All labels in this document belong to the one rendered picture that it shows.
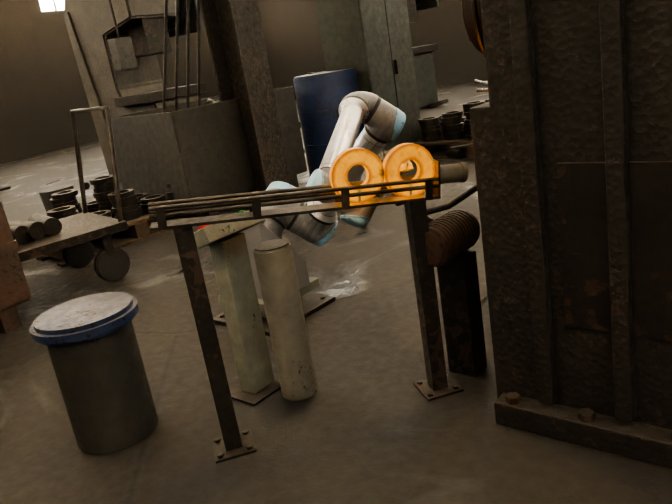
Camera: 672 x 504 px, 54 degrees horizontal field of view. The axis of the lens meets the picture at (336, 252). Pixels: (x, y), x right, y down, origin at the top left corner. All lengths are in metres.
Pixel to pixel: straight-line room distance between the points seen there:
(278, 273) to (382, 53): 4.02
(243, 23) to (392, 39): 1.54
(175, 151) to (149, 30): 2.62
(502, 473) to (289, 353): 0.76
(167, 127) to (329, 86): 1.45
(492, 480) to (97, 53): 6.57
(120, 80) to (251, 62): 2.78
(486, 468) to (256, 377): 0.86
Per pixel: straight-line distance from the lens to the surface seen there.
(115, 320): 2.05
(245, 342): 2.22
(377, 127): 2.61
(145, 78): 7.75
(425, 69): 10.18
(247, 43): 5.00
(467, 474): 1.79
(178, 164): 4.92
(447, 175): 1.94
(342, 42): 5.82
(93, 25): 7.62
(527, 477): 1.78
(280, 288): 2.06
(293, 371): 2.17
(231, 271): 2.14
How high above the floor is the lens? 1.07
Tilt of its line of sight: 17 degrees down
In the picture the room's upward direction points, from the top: 9 degrees counter-clockwise
